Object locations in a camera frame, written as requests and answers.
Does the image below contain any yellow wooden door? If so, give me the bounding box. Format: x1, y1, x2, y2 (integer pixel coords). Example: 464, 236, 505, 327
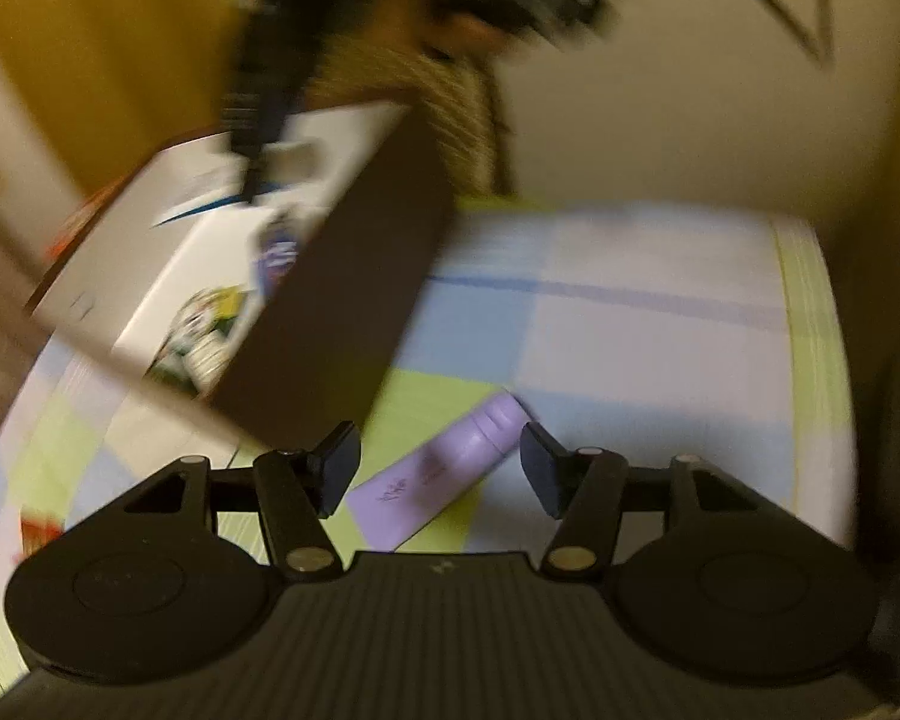
0, 0, 271, 196

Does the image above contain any shiny beige curtain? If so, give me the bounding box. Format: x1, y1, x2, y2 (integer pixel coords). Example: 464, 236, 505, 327
0, 187, 53, 481

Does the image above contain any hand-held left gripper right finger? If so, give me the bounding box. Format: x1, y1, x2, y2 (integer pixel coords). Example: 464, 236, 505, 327
519, 421, 767, 583

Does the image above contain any dark blue small packet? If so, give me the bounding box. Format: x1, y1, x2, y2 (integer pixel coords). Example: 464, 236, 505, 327
251, 211, 305, 282

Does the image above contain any desktop with checkered cloth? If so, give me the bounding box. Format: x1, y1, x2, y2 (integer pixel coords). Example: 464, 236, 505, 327
0, 199, 860, 695

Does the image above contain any green yellow printed carton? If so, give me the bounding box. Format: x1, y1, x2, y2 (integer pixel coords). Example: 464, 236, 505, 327
146, 283, 260, 395

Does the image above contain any small red item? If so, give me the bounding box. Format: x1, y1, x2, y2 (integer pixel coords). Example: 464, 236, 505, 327
17, 514, 67, 560

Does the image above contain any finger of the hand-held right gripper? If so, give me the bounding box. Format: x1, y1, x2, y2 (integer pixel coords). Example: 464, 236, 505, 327
220, 0, 325, 205

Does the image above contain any cardboard box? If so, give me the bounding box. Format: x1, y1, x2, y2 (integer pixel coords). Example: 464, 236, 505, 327
22, 100, 460, 452

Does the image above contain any purple tube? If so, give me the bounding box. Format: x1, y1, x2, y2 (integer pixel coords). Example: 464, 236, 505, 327
343, 390, 532, 554

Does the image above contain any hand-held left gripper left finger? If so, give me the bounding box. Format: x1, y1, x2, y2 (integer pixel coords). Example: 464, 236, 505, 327
124, 421, 363, 583

